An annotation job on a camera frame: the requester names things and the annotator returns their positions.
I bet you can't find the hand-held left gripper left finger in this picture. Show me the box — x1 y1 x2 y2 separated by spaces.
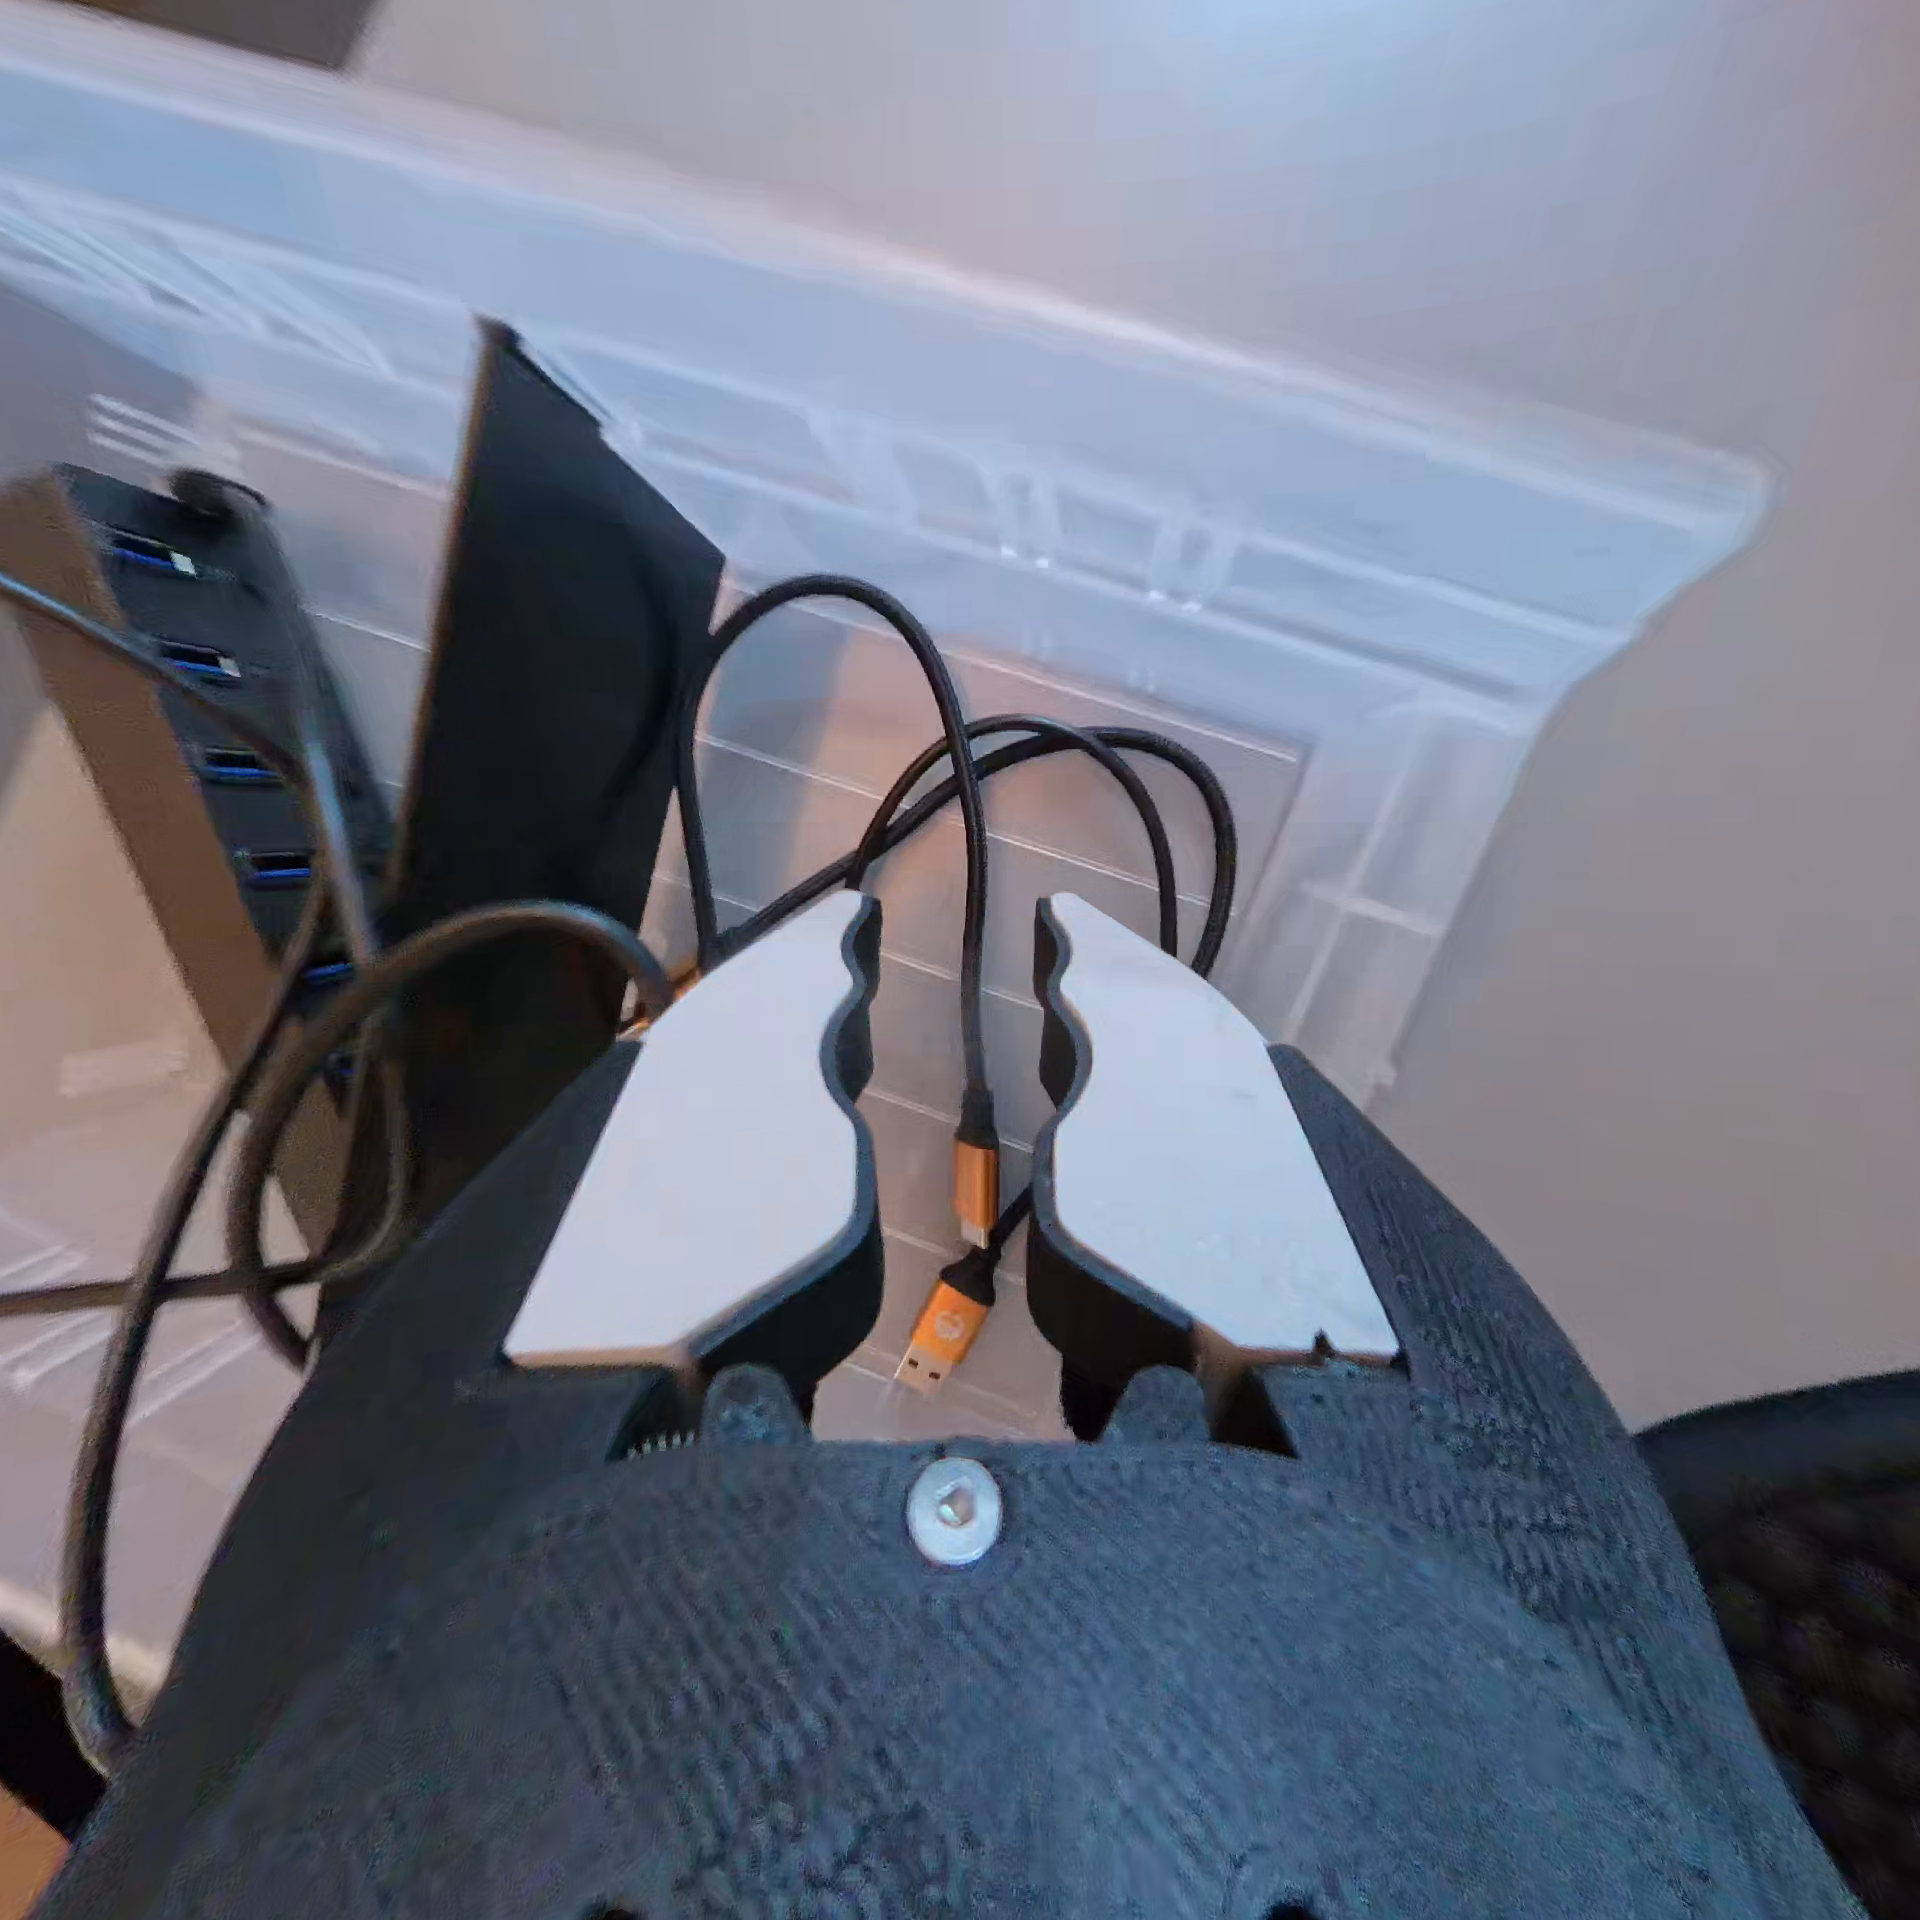
501 890 881 1442

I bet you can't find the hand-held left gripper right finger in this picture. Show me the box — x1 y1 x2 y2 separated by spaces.
1029 890 1401 1442

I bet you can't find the grey hub black cable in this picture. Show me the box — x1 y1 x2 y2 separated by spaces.
221 959 416 1368

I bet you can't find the clear plastic bin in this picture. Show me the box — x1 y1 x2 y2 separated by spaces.
0 16 1776 1667

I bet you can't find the black bin divider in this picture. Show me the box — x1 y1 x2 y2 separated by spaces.
379 320 725 1279

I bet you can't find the black textured pad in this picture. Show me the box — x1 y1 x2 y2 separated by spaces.
1638 1368 1920 1920

